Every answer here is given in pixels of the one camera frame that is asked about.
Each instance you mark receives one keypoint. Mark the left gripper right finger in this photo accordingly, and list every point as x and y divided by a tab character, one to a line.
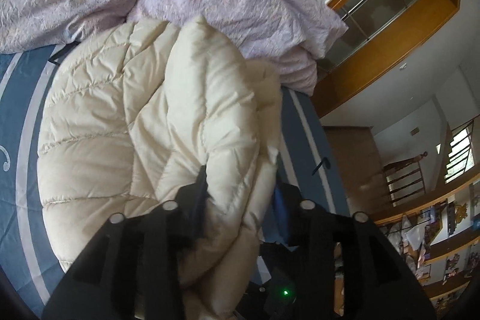
344	267

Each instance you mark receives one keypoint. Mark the wooden bookshelf with items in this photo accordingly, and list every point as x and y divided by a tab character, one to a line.
437	235

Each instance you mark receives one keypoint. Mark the blue white striped bedsheet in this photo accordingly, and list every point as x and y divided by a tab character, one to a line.
27	260

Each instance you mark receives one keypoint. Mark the beige quilted down jacket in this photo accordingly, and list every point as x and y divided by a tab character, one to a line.
132	115

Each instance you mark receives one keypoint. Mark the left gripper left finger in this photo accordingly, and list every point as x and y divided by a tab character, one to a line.
134	259

